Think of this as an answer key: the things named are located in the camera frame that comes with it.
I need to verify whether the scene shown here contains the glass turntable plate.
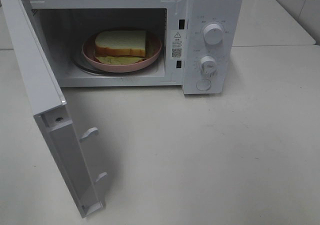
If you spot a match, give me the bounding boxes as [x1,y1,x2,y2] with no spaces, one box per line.
[71,53,165,77]

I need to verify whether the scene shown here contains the round white door button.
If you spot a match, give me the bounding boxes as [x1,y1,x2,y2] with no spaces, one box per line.
[196,79,212,91]

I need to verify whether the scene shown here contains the pink plate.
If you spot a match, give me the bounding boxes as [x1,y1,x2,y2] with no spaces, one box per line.
[82,32,162,73]

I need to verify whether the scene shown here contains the white bread sandwich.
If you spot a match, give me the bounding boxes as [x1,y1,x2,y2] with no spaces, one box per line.
[94,30,147,65]

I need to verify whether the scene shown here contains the white upper power knob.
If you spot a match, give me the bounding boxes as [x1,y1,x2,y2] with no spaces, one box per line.
[202,21,225,45]

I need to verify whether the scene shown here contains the white microwave oven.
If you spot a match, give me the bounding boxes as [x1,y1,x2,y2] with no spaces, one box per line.
[7,0,243,96]

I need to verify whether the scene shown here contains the white microwave door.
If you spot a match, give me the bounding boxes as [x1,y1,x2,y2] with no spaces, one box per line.
[1,0,104,218]

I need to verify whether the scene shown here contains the white warning label sticker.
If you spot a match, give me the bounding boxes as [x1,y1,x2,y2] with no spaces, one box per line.
[169,29,185,60]

